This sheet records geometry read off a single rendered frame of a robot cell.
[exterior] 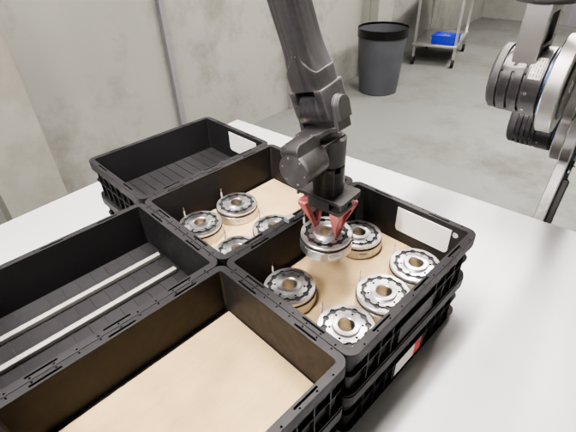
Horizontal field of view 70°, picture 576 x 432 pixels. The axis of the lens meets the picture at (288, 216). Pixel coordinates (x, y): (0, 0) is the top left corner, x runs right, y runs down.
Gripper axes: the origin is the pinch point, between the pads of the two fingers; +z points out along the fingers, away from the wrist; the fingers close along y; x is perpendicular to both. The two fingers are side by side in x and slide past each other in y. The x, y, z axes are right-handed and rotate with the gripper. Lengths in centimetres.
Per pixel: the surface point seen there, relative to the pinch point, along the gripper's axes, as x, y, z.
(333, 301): -6.2, 6.3, 11.4
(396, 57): 315, -138, 63
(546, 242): 57, 34, 25
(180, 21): 129, -206, 7
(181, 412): -39.1, 0.5, 11.1
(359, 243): 8.9, 2.8, 8.7
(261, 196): 13.2, -30.4, 12.0
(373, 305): -5.0, 14.0, 8.3
